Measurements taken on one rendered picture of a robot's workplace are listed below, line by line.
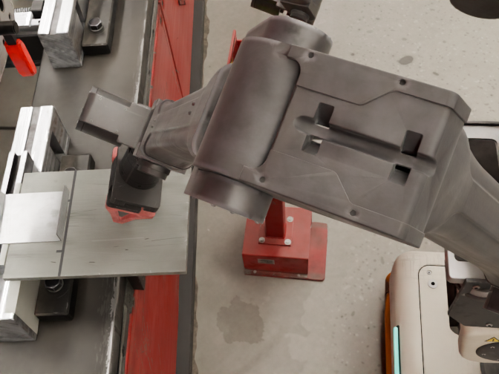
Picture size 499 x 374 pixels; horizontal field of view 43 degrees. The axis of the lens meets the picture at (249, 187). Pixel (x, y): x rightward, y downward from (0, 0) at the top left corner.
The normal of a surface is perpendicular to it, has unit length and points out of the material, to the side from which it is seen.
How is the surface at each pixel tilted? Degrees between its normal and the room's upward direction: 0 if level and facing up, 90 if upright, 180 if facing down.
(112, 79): 0
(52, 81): 0
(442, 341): 0
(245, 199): 40
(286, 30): 26
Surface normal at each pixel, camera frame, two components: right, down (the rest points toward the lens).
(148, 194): 0.43, -0.49
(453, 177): 0.73, 0.25
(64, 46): 0.01, 0.85
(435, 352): -0.07, -0.53
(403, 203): -0.26, -0.15
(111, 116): 0.19, 0.03
